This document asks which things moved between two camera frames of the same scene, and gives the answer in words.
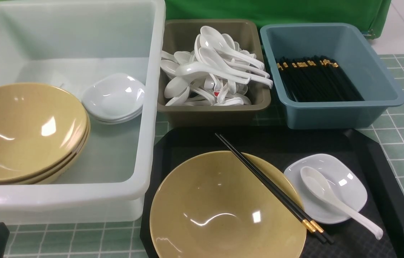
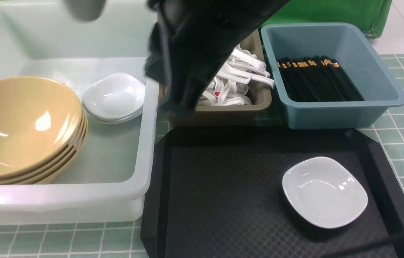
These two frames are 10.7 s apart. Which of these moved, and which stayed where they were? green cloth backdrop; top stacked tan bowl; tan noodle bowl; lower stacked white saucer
Moved: tan noodle bowl
Stayed: green cloth backdrop; lower stacked white saucer; top stacked tan bowl
